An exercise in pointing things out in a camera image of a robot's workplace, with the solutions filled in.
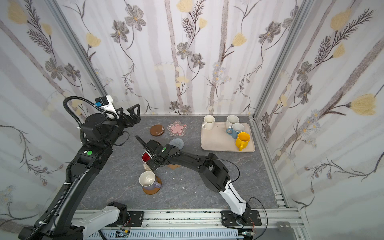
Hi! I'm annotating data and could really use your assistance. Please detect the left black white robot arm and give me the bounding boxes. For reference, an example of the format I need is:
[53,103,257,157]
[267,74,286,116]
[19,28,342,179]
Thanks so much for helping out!
[19,96,141,240]

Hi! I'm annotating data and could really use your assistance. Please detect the white slotted cable duct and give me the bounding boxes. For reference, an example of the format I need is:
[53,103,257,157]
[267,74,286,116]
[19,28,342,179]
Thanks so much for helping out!
[101,229,244,240]

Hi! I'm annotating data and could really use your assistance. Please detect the white mug red inside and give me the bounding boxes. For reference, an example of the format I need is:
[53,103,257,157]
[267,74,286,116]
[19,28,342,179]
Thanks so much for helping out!
[142,152,152,163]

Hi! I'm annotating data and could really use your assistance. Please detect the beige serving tray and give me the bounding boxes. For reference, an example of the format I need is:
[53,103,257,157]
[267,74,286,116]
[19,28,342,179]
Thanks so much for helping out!
[201,122,256,153]

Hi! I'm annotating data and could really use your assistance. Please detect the pink flower coaster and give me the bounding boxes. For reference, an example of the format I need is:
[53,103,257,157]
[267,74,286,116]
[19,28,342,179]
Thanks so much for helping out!
[167,121,188,137]

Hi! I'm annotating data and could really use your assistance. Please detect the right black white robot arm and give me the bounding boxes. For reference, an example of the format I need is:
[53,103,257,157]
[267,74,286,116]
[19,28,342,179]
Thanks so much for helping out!
[135,135,257,227]

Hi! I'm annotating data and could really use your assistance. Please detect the yellow mug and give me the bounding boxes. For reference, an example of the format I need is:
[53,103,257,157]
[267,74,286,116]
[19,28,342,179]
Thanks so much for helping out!
[235,132,251,152]

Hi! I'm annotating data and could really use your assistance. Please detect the woven multicolour round coaster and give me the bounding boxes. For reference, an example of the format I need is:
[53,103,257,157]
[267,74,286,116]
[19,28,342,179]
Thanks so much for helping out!
[143,163,151,171]

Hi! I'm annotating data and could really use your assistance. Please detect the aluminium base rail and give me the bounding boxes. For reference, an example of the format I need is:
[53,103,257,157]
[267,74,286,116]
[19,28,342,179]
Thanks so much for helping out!
[72,207,310,240]

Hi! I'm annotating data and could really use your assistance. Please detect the dark brown round coaster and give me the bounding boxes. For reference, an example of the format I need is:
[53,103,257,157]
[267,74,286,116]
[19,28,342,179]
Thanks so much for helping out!
[150,125,165,137]

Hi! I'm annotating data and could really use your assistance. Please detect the blue mug white inside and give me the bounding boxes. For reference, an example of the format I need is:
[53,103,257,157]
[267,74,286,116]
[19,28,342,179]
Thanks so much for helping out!
[226,123,245,139]

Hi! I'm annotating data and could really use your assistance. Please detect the brown paw print coaster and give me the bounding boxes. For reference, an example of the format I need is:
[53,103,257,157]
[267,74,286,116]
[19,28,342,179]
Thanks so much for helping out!
[167,165,181,170]

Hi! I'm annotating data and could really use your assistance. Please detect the lavender mug white inside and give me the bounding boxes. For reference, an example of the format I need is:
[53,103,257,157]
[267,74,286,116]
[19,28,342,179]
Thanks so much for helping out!
[139,171,162,191]

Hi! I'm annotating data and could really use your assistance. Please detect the grey round felt coaster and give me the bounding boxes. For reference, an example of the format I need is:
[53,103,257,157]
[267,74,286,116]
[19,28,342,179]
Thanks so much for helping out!
[169,138,185,150]

